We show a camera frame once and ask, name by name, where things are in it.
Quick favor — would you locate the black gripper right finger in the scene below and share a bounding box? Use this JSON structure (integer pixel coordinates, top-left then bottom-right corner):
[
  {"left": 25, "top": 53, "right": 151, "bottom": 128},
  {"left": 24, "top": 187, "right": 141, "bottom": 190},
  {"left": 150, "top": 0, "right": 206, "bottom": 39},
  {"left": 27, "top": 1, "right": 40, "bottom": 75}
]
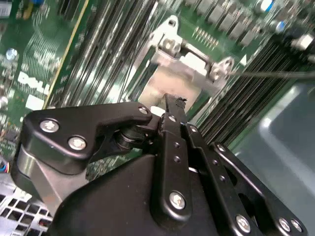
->
[{"left": 173, "top": 93, "right": 310, "bottom": 236}]

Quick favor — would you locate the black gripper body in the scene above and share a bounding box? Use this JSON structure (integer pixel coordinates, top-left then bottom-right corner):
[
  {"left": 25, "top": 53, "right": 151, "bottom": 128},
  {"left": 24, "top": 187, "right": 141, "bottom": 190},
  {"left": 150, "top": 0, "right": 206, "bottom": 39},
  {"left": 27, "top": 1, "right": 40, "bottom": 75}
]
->
[{"left": 51, "top": 152, "right": 234, "bottom": 236}]

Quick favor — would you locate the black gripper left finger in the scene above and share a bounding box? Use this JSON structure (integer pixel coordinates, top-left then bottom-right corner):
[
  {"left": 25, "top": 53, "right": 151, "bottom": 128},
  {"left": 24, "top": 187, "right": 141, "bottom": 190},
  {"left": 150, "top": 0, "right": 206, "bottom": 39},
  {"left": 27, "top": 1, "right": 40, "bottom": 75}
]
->
[{"left": 19, "top": 92, "right": 194, "bottom": 232}]

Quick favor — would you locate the silver CPU green substrate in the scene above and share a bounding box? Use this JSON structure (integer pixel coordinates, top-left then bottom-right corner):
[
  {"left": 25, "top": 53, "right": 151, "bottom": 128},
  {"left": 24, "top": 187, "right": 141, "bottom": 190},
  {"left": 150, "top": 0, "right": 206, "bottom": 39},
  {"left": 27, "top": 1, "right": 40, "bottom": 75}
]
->
[{"left": 137, "top": 53, "right": 210, "bottom": 116}]

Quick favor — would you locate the metal socket cover frame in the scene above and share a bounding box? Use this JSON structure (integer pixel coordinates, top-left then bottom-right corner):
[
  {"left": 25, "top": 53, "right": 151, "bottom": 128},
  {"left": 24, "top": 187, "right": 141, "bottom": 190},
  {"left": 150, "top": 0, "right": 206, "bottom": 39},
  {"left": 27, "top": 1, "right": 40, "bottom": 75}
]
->
[{"left": 151, "top": 36, "right": 231, "bottom": 94}]

